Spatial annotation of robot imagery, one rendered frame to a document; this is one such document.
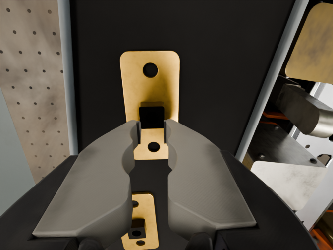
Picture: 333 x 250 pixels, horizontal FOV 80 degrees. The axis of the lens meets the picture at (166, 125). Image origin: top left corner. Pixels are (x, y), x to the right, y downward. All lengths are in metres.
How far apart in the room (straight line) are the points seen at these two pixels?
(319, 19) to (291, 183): 0.19
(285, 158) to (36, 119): 0.69
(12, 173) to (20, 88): 1.39
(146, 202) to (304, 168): 0.20
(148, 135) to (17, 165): 1.86
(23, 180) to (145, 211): 1.90
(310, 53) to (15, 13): 0.64
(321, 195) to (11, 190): 2.11
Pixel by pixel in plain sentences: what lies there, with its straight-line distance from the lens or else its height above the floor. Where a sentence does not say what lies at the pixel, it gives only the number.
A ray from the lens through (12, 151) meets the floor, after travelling 1.92.
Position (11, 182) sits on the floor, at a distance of 2.14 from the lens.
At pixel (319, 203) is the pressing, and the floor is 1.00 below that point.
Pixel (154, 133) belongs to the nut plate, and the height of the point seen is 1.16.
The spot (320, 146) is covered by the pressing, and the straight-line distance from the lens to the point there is 0.47.
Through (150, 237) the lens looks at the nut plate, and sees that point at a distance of 0.24.
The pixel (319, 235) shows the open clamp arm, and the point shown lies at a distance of 0.69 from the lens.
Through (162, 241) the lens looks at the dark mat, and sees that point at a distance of 0.26.
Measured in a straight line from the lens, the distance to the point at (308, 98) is 0.32.
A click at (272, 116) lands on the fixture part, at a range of 0.55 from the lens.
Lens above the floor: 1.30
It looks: 62 degrees down
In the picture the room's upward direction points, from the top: 174 degrees clockwise
